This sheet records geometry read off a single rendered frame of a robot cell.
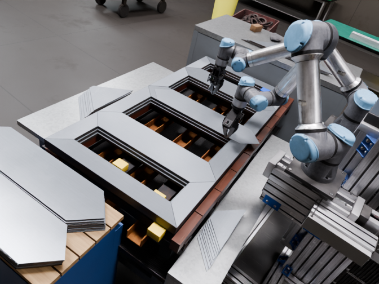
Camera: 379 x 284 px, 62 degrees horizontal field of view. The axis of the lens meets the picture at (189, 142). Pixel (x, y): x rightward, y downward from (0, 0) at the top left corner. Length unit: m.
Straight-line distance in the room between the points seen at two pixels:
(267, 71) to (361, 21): 6.30
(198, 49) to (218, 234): 1.70
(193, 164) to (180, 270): 0.48
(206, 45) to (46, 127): 1.46
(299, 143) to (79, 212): 0.87
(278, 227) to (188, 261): 1.08
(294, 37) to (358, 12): 7.43
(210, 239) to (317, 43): 0.91
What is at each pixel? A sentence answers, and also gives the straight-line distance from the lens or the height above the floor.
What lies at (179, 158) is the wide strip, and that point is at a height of 0.86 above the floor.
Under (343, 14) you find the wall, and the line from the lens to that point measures 8.76.
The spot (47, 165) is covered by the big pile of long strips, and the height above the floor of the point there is 0.85.
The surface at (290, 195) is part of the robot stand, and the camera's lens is 1.54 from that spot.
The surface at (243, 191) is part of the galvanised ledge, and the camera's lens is 1.75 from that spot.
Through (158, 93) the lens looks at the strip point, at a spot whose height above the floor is 0.86.
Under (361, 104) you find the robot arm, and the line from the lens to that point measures 1.81.
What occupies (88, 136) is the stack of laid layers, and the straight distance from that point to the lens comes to 1.63.
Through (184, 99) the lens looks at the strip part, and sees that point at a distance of 1.98.
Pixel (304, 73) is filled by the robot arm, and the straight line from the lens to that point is 1.27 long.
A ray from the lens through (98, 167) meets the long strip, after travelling 1.42.
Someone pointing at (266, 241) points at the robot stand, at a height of 0.21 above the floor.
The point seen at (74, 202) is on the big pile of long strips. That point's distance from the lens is 1.31.
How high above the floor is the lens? 1.86
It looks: 38 degrees down
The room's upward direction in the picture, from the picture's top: 16 degrees clockwise
